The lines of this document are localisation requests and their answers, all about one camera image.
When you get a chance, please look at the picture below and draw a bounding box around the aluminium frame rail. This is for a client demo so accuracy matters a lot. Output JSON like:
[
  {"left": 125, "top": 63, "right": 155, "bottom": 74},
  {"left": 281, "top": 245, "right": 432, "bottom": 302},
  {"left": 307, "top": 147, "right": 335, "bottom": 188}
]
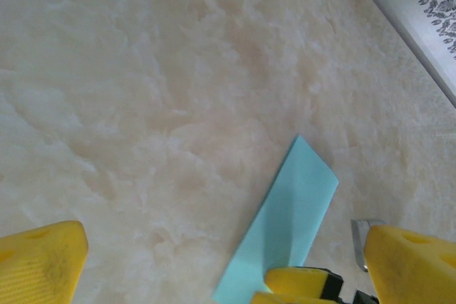
[{"left": 343, "top": 0, "right": 456, "bottom": 108}]

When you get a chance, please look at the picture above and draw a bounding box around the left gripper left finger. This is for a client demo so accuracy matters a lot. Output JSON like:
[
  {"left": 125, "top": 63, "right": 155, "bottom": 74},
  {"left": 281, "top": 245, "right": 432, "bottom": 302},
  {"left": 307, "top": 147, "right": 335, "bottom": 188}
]
[{"left": 0, "top": 221, "right": 89, "bottom": 304}]

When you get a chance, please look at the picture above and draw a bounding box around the teal cloth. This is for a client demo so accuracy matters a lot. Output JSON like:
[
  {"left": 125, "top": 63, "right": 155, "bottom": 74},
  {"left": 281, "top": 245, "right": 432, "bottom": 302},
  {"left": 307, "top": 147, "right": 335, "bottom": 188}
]
[{"left": 212, "top": 135, "right": 340, "bottom": 304}]

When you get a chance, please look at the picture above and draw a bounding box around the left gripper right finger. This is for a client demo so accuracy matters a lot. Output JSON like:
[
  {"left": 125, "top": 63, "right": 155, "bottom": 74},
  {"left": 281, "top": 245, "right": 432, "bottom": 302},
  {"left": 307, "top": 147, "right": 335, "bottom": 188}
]
[{"left": 362, "top": 224, "right": 456, "bottom": 304}]

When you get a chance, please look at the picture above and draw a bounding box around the pale bent strip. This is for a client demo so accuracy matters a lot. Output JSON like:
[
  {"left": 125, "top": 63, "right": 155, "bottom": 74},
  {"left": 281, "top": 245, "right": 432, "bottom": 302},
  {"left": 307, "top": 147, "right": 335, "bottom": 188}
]
[{"left": 351, "top": 218, "right": 385, "bottom": 273}]

